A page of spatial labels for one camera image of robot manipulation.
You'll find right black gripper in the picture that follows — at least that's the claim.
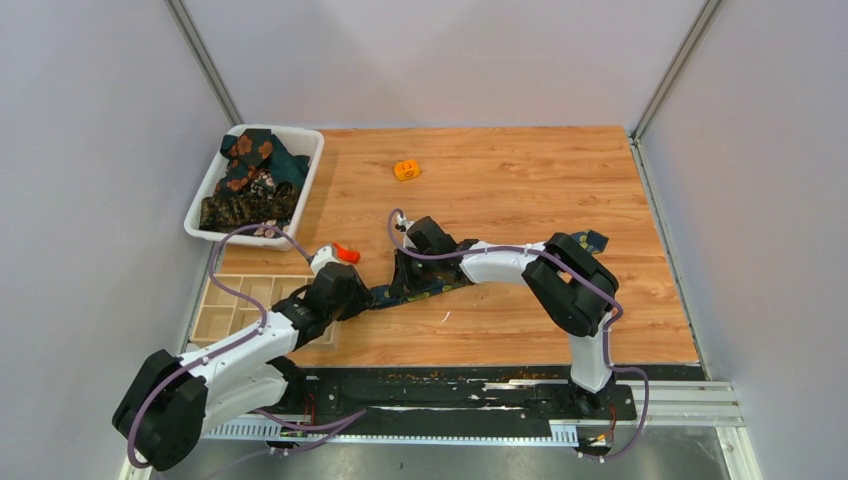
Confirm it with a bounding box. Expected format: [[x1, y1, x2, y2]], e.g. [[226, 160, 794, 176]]
[[391, 247, 439, 298]]

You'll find navy yellow floral tie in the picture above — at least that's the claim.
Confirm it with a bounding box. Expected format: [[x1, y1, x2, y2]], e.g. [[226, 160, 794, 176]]
[[368, 229, 610, 311]]

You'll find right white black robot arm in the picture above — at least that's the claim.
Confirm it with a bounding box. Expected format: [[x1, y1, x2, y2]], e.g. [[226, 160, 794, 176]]
[[378, 208, 619, 418]]

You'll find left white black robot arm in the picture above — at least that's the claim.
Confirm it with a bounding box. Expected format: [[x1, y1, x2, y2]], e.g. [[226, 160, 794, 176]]
[[112, 262, 375, 471]]

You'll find red plastic clip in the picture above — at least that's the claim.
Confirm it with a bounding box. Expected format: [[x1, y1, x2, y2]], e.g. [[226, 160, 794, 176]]
[[331, 243, 361, 265]]

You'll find dark pink floral tie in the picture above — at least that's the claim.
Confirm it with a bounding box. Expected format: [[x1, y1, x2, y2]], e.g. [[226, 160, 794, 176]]
[[252, 220, 280, 239]]

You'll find orange cube toy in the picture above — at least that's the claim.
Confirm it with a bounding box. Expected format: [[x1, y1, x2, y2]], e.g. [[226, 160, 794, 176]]
[[393, 159, 421, 181]]

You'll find wooden compartment tray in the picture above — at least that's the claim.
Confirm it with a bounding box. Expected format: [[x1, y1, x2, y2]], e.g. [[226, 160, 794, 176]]
[[189, 274, 313, 347]]

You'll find dark brown patterned tie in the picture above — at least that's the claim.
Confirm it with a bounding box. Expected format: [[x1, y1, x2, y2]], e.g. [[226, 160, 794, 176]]
[[198, 182, 300, 233]]

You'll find green orange floral tie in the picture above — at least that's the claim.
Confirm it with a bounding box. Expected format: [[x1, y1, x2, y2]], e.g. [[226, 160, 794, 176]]
[[214, 128, 310, 199]]

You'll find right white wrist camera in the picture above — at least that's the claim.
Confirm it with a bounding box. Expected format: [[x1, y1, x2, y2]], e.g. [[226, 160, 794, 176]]
[[394, 216, 414, 247]]

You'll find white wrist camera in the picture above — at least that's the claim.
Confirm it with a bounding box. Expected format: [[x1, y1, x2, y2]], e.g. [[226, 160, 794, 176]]
[[309, 244, 341, 275], [394, 216, 414, 247]]

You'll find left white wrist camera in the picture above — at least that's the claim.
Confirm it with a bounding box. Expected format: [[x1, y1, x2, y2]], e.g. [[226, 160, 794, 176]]
[[309, 244, 341, 275]]

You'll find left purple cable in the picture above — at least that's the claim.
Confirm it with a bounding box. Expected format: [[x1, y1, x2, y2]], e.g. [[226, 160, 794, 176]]
[[125, 223, 369, 470]]

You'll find purple cable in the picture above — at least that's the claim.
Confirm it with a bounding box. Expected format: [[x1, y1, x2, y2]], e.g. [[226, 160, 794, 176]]
[[386, 208, 652, 463], [125, 223, 369, 470]]

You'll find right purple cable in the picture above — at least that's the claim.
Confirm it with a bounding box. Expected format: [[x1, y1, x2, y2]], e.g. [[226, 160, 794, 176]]
[[386, 208, 652, 463]]

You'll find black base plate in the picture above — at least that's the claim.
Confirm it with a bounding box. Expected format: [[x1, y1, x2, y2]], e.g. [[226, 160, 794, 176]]
[[177, 362, 664, 439]]

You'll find aluminium rail frame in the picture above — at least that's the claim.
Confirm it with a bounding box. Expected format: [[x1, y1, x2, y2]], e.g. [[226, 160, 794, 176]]
[[134, 366, 761, 479]]

